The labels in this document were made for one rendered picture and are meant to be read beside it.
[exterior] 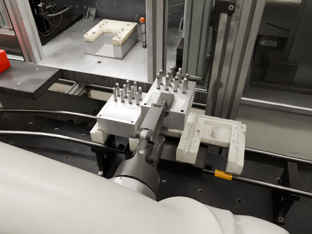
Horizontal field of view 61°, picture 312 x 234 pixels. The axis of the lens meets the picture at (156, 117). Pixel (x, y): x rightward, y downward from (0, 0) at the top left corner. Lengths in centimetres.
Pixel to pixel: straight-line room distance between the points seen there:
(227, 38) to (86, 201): 57
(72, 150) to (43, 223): 75
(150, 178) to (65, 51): 67
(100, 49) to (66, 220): 83
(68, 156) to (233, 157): 53
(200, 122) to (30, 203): 56
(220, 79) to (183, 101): 19
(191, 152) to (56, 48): 63
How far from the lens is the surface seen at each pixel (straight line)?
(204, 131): 69
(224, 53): 69
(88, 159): 88
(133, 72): 83
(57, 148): 95
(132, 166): 43
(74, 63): 91
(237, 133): 68
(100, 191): 18
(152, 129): 45
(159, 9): 68
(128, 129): 62
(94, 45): 93
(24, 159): 19
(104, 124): 64
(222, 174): 66
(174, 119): 56
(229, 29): 67
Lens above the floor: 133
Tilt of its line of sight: 40 degrees down
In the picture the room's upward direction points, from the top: straight up
